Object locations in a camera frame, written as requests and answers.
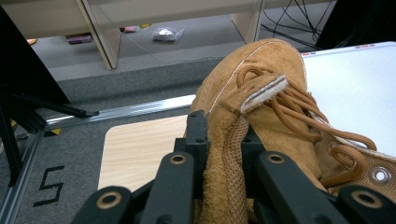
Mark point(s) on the black curtain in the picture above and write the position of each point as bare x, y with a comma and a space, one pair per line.
364, 21
25, 68

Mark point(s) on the aluminium floor rail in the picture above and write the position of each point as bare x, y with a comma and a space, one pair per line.
130, 110
21, 174

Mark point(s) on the clear plastic bag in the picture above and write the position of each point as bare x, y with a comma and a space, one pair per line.
166, 34

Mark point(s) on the white two-tier shoe rack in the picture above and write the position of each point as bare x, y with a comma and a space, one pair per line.
351, 87

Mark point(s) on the tan suede lace-up boot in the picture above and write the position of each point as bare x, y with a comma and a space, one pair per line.
264, 62

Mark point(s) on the small pink packet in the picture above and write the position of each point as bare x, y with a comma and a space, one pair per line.
131, 29

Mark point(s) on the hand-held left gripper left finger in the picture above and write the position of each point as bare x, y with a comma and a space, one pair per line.
196, 133

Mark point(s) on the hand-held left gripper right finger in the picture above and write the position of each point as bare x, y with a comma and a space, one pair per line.
250, 146

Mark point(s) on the black metal stand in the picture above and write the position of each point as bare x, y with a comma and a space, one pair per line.
31, 109

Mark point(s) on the white shelving unit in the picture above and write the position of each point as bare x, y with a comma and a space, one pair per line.
102, 31

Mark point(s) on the small purple packet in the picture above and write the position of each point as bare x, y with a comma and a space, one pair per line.
79, 39

